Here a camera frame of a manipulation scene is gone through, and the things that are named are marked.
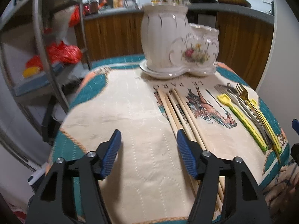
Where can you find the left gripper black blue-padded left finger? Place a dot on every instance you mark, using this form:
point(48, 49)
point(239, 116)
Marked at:
point(54, 201)

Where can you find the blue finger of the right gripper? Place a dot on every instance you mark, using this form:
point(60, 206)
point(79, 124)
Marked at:
point(295, 125)

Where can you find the light wooden chopstick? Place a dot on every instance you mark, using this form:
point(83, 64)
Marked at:
point(169, 112)
point(181, 111)
point(177, 116)
point(192, 121)
point(220, 195)

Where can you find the wooden kitchen counter cabinet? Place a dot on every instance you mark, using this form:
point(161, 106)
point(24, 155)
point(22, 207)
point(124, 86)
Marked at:
point(244, 41)

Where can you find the yellow plastic utensil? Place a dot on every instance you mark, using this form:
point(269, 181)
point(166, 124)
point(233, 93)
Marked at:
point(276, 143)

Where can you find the gold metal fork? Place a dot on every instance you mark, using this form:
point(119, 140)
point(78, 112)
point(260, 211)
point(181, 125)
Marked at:
point(243, 93)

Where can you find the yellow green plastic spoon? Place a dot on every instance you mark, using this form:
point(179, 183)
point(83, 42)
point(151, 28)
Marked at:
point(225, 100)

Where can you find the silver metal fork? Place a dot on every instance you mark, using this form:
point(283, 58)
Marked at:
point(259, 129)

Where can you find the quilted teal cream table mat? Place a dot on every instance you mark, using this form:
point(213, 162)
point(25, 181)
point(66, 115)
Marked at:
point(148, 182)

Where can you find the yellow object on shelf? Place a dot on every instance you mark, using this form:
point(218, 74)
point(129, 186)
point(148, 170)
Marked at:
point(31, 71)

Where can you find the white floral ceramic utensil holder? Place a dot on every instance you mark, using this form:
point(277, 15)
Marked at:
point(170, 42)

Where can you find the red plastic bag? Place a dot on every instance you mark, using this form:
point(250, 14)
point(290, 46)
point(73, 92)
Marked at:
point(57, 53)

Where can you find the metal shelf rack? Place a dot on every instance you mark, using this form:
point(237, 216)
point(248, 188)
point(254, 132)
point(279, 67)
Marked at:
point(33, 108)

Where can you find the white ceramic saucer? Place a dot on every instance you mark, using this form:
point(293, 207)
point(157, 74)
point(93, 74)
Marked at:
point(160, 75)

